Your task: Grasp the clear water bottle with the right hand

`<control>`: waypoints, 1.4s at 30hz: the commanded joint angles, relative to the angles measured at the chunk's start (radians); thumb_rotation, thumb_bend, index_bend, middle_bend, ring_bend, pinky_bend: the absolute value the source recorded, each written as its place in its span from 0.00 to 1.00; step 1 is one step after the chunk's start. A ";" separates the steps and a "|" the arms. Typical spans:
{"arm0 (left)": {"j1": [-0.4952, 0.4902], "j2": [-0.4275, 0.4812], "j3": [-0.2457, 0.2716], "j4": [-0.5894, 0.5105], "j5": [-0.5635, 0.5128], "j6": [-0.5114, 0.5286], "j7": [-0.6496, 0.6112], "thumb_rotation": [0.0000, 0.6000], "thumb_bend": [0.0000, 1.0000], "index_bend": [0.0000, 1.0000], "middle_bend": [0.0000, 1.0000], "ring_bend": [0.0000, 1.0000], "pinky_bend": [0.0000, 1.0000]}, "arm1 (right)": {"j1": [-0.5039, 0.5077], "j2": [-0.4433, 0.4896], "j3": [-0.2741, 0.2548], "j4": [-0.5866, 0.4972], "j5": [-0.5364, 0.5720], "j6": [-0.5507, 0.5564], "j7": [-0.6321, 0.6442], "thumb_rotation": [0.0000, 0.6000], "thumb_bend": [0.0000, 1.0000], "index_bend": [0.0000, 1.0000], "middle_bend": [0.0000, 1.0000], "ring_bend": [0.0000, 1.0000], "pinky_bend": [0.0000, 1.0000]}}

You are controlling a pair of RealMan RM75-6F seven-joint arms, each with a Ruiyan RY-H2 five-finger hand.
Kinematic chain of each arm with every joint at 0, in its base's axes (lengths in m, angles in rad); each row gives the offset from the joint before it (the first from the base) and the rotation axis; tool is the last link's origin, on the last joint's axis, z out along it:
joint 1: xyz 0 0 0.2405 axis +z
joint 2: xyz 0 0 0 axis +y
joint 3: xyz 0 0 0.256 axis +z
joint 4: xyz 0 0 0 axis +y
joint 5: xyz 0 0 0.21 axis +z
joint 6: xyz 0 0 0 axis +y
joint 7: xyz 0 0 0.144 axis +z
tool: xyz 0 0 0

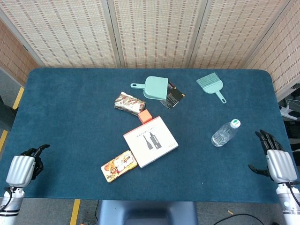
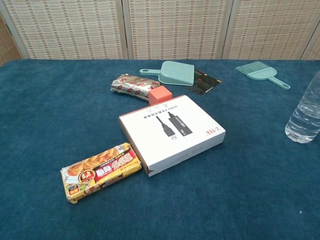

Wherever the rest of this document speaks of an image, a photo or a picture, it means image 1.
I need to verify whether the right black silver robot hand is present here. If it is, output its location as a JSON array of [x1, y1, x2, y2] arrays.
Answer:
[[247, 129, 300, 183]]

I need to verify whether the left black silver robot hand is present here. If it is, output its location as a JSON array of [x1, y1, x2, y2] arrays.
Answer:
[[6, 144, 51, 188]]

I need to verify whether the transparent plastic water bottle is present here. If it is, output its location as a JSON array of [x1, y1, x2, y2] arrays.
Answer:
[[210, 119, 241, 148]]

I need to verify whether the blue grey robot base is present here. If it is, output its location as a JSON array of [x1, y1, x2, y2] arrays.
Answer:
[[97, 200, 199, 225]]

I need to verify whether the mint green hand brush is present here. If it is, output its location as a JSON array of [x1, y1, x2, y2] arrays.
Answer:
[[195, 72, 227, 104]]

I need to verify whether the white power strip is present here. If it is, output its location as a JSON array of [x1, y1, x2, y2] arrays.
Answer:
[[279, 104, 300, 121]]

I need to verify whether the black object beside table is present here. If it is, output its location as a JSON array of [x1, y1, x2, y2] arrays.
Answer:
[[0, 95, 18, 133]]

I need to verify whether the blue table cloth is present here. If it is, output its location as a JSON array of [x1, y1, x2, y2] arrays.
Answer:
[[0, 67, 294, 204]]

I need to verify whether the yellow biscuit pack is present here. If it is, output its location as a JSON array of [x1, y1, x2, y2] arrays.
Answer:
[[100, 150, 138, 183]]

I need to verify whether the woven folding screen panel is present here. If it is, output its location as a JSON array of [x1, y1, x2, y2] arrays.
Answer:
[[189, 0, 293, 70], [0, 18, 41, 87], [0, 0, 119, 69], [108, 0, 208, 70], [246, 4, 300, 100]]

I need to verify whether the black printed card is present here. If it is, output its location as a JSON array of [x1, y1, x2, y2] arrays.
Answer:
[[159, 82, 186, 110]]

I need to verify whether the silver red snack pack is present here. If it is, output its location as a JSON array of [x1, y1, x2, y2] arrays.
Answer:
[[114, 91, 147, 116]]

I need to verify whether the white flat product box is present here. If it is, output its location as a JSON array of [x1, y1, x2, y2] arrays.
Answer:
[[123, 116, 179, 169]]

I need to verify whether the orange cube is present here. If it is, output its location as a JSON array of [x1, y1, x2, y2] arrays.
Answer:
[[138, 109, 153, 124]]

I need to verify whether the mint green dustpan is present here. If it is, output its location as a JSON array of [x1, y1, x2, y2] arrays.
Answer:
[[130, 76, 169, 101]]

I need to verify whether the black floor cable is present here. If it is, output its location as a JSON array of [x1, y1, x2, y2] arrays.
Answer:
[[212, 212, 283, 225]]

